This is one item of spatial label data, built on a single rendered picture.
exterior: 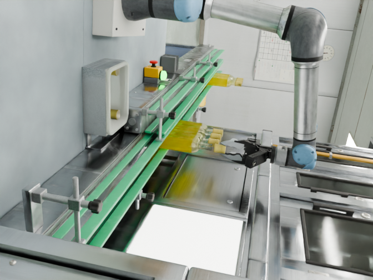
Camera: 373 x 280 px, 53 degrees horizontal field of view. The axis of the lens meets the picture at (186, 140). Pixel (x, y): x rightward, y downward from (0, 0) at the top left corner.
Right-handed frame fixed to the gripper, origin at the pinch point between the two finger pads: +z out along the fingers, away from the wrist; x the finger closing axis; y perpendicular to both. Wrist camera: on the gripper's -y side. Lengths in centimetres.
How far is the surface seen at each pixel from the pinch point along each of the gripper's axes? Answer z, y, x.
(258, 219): -17.0, -25.4, -12.8
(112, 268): 5, -99, 23
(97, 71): 39, -31, 33
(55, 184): 40, -56, 6
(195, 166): 11.6, 5.9, -12.8
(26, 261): 17, -100, 22
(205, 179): 5.4, -3.3, -12.8
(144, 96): 35.2, 5.4, 15.3
